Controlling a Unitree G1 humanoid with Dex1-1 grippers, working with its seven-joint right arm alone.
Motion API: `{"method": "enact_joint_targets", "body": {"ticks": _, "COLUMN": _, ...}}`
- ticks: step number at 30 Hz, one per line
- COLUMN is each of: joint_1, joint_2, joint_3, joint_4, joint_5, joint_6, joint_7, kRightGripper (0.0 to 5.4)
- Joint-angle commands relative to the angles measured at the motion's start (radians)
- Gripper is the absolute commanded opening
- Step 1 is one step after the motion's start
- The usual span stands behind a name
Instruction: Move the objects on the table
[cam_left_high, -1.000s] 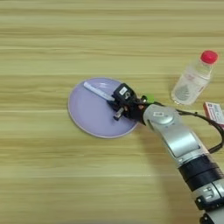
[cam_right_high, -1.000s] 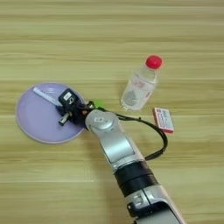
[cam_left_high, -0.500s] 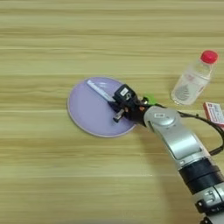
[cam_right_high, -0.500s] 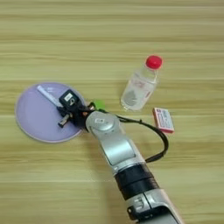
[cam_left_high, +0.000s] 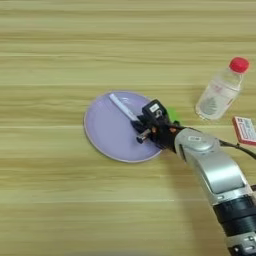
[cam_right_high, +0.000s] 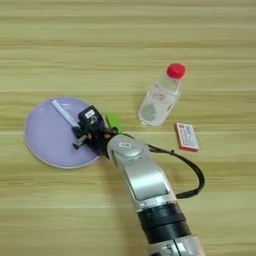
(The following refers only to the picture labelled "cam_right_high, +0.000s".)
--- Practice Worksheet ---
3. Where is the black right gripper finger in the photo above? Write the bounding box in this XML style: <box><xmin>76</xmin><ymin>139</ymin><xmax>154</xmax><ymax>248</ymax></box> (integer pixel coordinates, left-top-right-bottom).
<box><xmin>72</xmin><ymin>134</ymin><xmax>89</xmax><ymax>151</ymax></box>

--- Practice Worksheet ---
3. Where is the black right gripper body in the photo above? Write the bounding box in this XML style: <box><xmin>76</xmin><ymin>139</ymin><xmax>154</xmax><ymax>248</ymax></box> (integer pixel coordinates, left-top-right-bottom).
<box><xmin>77</xmin><ymin>125</ymin><xmax>118</xmax><ymax>158</ymax></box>

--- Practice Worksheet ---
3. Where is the green rectangular block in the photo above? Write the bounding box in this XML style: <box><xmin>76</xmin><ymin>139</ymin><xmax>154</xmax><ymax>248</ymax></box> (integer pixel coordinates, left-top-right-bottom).
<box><xmin>105</xmin><ymin>112</ymin><xmax>125</xmax><ymax>134</ymax></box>

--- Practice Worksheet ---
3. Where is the purple round plate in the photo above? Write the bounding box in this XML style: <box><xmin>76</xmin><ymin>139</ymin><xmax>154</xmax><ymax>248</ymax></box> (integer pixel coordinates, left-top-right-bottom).
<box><xmin>23</xmin><ymin>96</ymin><xmax>105</xmax><ymax>170</ymax></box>

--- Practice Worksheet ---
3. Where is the white marker with black cap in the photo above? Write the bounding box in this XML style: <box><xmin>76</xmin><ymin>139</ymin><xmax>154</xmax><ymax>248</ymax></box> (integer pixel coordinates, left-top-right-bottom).
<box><xmin>50</xmin><ymin>98</ymin><xmax>81</xmax><ymax>129</ymax></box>

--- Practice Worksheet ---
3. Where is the clear bottle with red cap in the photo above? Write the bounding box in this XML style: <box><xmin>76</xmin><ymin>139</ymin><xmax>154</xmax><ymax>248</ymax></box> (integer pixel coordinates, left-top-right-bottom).
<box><xmin>137</xmin><ymin>62</ymin><xmax>187</xmax><ymax>128</ymax></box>

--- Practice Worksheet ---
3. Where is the black box with white label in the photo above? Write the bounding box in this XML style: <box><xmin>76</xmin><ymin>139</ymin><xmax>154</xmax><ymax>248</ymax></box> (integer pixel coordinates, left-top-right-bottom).
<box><xmin>77</xmin><ymin>104</ymin><xmax>101</xmax><ymax>130</ymax></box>

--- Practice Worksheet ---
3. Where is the red and white small box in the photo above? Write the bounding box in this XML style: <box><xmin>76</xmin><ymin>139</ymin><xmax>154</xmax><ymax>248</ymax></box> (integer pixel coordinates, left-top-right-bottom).
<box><xmin>173</xmin><ymin>121</ymin><xmax>201</xmax><ymax>154</ymax></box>

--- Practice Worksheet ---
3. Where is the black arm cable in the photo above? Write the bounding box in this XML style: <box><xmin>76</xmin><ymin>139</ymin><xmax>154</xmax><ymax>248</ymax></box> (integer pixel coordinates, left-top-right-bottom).
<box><xmin>121</xmin><ymin>132</ymin><xmax>206</xmax><ymax>200</ymax></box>

